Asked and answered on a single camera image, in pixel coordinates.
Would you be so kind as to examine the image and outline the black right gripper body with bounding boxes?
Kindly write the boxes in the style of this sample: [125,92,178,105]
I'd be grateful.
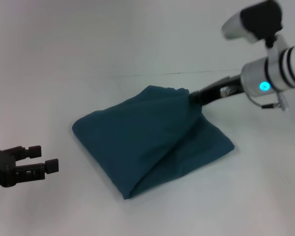
[201,75,244,107]

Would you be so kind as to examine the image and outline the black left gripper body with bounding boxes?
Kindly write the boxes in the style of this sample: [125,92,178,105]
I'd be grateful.
[0,146,24,189]

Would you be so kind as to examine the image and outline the teal blue shirt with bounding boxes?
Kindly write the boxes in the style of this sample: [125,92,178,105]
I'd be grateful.
[71,85,236,200]

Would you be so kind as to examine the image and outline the right gripper cable with connector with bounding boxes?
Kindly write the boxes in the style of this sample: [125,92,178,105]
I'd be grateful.
[218,86,290,112]

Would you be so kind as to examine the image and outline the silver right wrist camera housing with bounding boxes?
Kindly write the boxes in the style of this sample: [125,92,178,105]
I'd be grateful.
[221,0,285,45]

